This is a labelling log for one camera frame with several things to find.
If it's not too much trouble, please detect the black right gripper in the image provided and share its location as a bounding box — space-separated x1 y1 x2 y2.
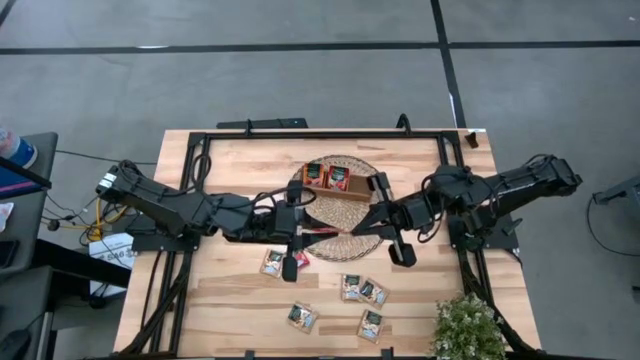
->
351 172 421 267

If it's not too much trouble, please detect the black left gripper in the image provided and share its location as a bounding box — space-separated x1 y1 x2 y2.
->
272 180 346 283

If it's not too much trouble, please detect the beige tea packet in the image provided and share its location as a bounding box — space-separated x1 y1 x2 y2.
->
259 248 286 279
356 309 386 344
359 278 390 309
286 302 320 335
340 273 362 303

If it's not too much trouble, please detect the round woven placemat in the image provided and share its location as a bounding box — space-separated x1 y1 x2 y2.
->
289 154 396 263

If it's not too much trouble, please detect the wooden compartment box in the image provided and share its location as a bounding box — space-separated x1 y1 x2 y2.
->
301 161 377 204

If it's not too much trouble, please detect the green artificial plant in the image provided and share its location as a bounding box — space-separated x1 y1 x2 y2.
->
432 293 507 360

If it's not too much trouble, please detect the white cardboard box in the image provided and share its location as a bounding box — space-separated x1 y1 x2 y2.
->
88 232 135 296

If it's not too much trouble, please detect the black beam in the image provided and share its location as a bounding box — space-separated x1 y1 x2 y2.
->
32 238 132 290

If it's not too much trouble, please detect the black floor stand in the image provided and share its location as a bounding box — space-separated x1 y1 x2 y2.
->
592 174 640 206

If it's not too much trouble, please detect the grey side table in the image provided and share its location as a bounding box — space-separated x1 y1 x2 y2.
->
0 132 60 360

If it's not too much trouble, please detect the black rod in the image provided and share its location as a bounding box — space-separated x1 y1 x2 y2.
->
0 157 54 190

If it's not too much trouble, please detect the blue flat folder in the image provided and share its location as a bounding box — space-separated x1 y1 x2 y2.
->
0 167 51 200

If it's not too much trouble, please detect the black phone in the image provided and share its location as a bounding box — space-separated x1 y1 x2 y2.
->
0 241 20 269

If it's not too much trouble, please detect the blue and white bottle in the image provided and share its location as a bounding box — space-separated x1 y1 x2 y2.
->
0 128 39 170

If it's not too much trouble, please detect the white paper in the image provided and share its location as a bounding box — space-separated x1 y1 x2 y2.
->
0 202 15 234

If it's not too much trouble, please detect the black computer mouse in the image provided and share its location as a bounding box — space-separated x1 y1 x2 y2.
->
0 329 31 360

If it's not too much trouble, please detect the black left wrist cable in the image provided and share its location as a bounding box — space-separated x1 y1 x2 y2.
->
249 185 318 211

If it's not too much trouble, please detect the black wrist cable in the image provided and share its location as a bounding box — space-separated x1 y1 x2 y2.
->
416 219 441 245
249 185 318 211

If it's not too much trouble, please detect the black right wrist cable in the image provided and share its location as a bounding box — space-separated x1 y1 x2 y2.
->
416 219 441 245

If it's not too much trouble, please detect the black metal table frame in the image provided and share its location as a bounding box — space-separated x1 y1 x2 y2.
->
117 128 546 360

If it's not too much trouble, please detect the black flat mount bar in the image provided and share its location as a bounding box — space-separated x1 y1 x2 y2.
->
216 117 310 131

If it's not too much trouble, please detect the black floor cable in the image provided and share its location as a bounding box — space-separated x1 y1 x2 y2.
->
586 197 640 259
54 148 159 166

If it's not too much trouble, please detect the yellow cable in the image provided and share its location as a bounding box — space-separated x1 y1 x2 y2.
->
59 197 126 241

